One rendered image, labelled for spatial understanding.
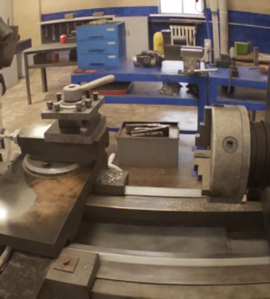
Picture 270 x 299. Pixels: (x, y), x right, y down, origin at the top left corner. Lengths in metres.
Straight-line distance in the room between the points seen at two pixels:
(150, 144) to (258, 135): 2.17
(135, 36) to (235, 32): 2.38
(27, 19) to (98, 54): 6.02
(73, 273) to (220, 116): 0.52
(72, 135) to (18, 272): 0.48
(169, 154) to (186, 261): 2.13
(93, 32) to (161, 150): 1.16
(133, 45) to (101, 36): 4.80
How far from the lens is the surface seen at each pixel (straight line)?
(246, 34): 7.99
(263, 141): 0.81
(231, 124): 0.77
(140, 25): 7.50
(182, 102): 2.64
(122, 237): 1.15
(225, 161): 0.75
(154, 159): 2.98
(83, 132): 1.01
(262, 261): 0.92
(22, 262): 0.89
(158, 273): 0.87
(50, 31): 5.35
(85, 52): 2.86
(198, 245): 1.11
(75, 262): 0.85
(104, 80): 1.16
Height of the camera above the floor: 1.48
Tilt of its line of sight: 25 degrees down
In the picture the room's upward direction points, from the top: 3 degrees counter-clockwise
